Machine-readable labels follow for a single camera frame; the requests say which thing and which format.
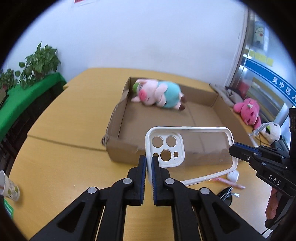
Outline white clear phone case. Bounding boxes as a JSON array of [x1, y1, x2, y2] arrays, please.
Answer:
[[145, 126, 238, 186]]

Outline black sunglasses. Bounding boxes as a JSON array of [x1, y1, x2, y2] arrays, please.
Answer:
[[217, 186, 240, 206]]

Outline white desk stand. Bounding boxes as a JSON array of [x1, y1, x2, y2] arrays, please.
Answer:
[[248, 123, 269, 137]]

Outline white panda plush toy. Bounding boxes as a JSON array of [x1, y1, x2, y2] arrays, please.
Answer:
[[260, 122, 281, 144]]

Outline small white plastic container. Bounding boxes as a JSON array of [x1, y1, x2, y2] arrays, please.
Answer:
[[226, 170, 239, 183]]

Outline pink plastic toy wand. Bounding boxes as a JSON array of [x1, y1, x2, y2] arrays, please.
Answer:
[[210, 177, 246, 190]]

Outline pink strawberry bear plush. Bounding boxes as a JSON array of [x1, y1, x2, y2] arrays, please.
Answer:
[[233, 98, 261, 130]]

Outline grey folded cloth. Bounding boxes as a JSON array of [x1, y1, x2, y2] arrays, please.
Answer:
[[209, 83, 243, 108]]

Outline printed paper cup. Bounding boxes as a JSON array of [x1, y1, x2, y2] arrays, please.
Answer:
[[0, 170, 20, 201]]

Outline brown cardboard box tray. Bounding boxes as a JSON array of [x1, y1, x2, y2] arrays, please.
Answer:
[[102, 77, 254, 165]]

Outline pink pig plush toy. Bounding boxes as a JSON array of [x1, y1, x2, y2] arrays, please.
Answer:
[[131, 79, 186, 111]]

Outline green cloth covered shelf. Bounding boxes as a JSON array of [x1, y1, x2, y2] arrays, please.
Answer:
[[0, 72, 68, 142]]

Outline small left potted plant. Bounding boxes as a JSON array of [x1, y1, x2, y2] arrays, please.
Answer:
[[0, 69, 17, 91]]

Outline green potted plant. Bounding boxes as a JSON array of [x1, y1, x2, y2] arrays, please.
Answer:
[[15, 42, 61, 89]]

